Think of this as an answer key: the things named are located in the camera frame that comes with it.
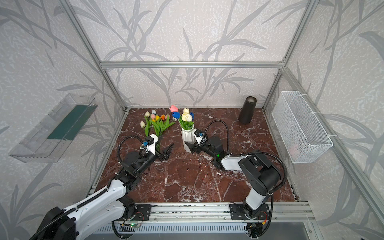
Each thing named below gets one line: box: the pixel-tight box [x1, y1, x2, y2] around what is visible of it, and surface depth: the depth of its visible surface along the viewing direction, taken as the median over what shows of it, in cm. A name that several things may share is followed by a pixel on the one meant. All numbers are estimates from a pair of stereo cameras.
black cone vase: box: [238, 96, 257, 124], surface depth 106 cm
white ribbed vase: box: [181, 125, 197, 153], surface depth 83 cm
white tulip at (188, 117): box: [185, 113, 193, 122], surface depth 72 cm
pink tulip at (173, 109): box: [169, 104, 180, 113], surface depth 74 cm
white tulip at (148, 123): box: [143, 111, 151, 137], surface depth 111 cm
